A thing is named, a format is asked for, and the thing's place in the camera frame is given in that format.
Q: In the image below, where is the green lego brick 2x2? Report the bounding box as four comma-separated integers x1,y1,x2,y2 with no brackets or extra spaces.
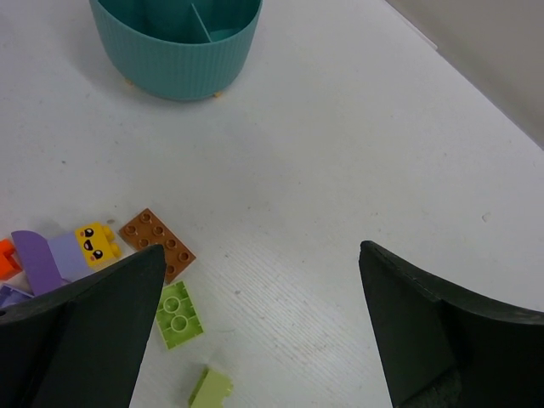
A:
156,280,204,350

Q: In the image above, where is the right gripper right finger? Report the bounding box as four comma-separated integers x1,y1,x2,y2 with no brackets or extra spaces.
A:
359,241,543,407

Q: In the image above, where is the teal divided round container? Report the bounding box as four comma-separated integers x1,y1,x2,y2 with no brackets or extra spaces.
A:
90,1,262,100

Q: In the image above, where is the light green lego slope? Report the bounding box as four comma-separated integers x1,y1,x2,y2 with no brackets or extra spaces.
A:
188,366,233,408

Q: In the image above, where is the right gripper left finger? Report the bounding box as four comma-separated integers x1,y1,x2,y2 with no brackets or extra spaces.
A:
1,245,166,407

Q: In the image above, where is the small orange lego piece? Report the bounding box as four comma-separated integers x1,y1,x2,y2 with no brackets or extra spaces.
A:
0,239,22,281

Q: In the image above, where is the purple arch lego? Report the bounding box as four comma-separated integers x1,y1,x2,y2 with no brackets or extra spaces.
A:
11,230,93,297

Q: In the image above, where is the small yellow face lego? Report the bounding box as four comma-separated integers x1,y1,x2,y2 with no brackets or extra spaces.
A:
75,222,122,271

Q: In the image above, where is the brown lego plate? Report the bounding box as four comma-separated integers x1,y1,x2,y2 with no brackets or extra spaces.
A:
119,208,196,284

